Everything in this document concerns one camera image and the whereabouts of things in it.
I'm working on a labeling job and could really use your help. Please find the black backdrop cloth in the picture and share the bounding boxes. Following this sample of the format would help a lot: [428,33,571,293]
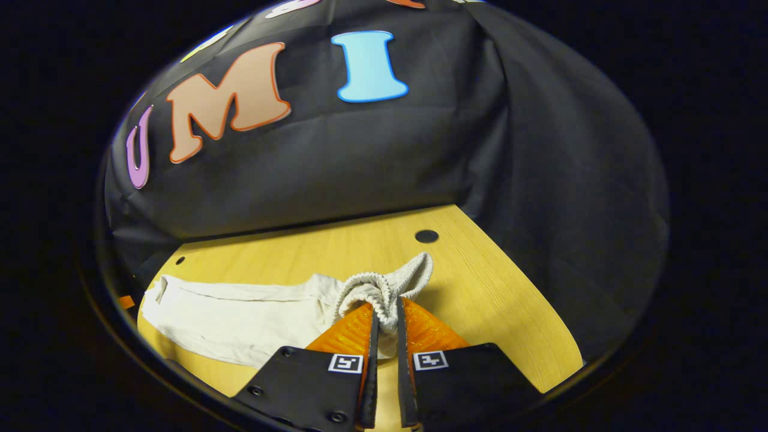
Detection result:
[102,0,671,364]

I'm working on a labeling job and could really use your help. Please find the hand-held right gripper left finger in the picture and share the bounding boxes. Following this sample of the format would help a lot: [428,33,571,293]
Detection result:
[231,303,380,431]

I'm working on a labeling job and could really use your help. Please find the white jeans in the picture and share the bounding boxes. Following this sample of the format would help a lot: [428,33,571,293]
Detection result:
[140,252,434,370]

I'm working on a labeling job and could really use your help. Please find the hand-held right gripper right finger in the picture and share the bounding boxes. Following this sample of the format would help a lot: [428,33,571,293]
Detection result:
[395,296,544,430]

